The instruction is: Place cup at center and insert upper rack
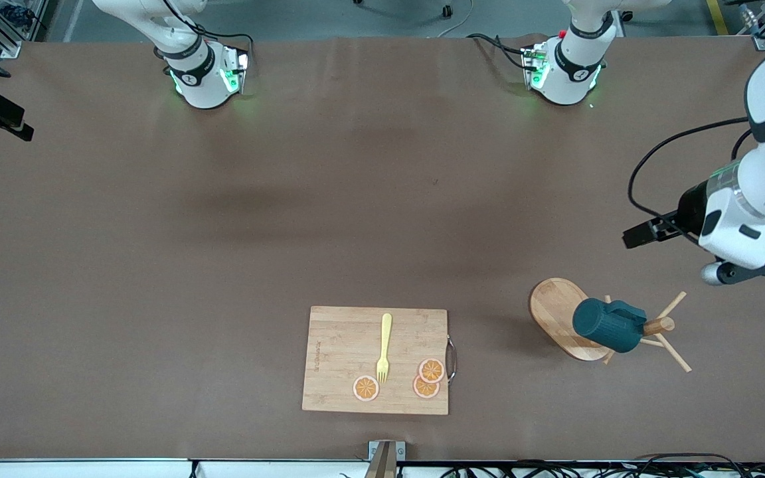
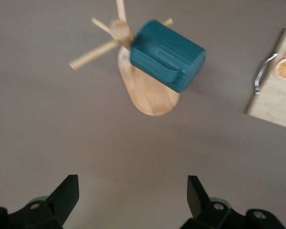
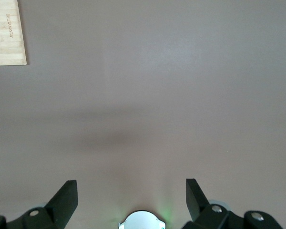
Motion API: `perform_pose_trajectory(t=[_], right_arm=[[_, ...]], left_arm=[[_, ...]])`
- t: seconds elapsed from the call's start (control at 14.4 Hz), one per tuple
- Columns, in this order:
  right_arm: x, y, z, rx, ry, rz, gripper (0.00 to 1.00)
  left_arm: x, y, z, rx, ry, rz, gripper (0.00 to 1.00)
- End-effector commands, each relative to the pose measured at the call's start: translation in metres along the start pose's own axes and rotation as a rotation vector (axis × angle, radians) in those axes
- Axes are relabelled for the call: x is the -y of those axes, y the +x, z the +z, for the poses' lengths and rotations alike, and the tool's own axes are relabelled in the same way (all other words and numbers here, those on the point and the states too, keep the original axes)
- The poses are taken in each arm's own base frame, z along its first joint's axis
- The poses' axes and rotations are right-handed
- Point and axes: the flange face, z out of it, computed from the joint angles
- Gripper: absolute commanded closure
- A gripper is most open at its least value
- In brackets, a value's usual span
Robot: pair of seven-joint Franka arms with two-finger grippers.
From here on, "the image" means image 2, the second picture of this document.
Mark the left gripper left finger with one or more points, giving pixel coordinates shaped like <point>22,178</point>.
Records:
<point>50,212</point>

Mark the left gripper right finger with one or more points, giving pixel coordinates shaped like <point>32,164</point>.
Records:
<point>217,214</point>

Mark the teal mug with yellow inside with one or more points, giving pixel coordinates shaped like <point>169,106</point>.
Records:
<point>166,47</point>

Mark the wooden mug tree rack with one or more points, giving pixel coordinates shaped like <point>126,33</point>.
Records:
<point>152,100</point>

